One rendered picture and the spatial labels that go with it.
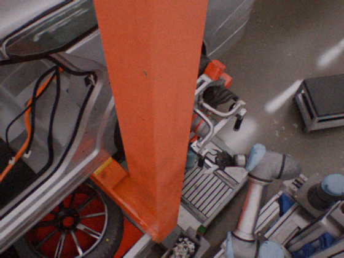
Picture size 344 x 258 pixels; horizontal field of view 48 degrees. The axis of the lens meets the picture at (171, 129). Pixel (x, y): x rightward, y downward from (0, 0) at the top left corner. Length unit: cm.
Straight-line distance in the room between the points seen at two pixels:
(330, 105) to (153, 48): 256
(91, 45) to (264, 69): 236
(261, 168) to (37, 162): 127
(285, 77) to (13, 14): 271
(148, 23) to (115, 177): 171
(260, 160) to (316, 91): 158
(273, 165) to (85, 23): 96
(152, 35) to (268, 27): 333
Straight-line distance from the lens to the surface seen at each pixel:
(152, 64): 75
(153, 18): 66
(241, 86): 349
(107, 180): 230
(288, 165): 173
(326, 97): 321
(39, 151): 234
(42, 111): 219
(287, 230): 225
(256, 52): 375
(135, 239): 261
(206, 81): 209
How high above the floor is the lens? 282
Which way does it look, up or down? 62 degrees down
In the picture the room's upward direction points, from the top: 3 degrees clockwise
